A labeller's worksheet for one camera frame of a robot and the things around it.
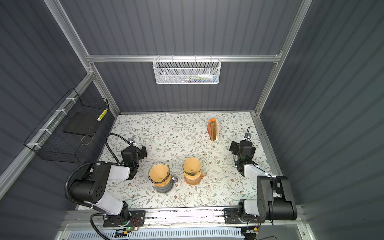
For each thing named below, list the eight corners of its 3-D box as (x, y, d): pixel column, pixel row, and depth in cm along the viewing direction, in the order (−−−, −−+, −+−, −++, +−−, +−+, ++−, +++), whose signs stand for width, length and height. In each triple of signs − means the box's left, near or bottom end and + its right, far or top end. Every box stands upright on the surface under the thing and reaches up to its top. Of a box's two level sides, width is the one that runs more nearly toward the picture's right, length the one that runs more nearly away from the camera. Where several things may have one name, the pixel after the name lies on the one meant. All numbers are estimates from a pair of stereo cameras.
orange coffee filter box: (208, 141, 106) (209, 132, 98) (207, 127, 114) (208, 118, 106) (218, 141, 106) (220, 132, 98) (216, 127, 114) (218, 118, 106)
